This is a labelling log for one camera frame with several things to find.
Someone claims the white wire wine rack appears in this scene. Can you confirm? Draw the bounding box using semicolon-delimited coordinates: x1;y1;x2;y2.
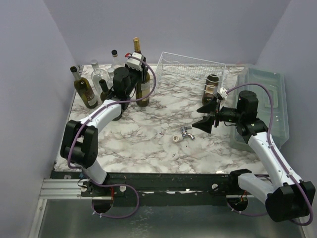
156;52;226;97

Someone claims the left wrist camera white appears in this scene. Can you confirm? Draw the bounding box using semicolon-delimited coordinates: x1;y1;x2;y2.
125;52;145;72

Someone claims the green bottle silver neck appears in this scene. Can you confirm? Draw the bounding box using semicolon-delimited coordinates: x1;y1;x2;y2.
70;66;98;109
202;74;220;106

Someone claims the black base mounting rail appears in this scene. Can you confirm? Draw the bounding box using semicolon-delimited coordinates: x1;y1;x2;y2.
50;171;252;207

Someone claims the red wine bottle gold cap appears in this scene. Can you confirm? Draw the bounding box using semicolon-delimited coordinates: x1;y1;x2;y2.
133;37;142;54

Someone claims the dark bottle black neck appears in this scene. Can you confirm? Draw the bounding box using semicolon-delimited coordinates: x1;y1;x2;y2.
136;72;150;107
99;79;122;121

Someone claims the clear bottle silver stopper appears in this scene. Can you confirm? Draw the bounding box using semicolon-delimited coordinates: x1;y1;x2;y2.
91;59;109;94
107;67;114;88

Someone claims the aluminium extrusion rail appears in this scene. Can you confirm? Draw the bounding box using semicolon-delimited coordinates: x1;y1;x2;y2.
39;176;302;199

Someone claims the clear bottle dark cork stopper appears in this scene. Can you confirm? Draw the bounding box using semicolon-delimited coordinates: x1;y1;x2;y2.
111;50;121;69

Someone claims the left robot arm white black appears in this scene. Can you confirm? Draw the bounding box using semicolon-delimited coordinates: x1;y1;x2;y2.
60;63;150;196

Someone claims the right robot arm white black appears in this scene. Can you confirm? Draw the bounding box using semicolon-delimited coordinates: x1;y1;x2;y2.
192;90;316;222

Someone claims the clear plastic storage box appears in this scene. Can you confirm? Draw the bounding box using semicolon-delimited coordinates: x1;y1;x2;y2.
231;64;289;149

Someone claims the chrome faucet with white fitting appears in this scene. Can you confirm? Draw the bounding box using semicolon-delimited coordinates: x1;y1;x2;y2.
172;126;195;143

